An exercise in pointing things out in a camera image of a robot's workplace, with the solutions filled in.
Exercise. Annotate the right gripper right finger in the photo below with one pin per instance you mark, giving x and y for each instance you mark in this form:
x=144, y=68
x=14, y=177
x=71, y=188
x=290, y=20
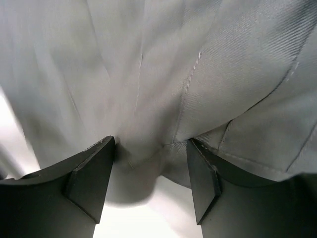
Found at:
x=230, y=202

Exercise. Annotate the grey pleated skirt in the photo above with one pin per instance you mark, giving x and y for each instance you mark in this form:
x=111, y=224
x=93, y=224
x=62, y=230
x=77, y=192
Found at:
x=238, y=75

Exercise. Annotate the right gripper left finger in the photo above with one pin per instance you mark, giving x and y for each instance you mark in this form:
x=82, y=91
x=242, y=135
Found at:
x=64, y=200

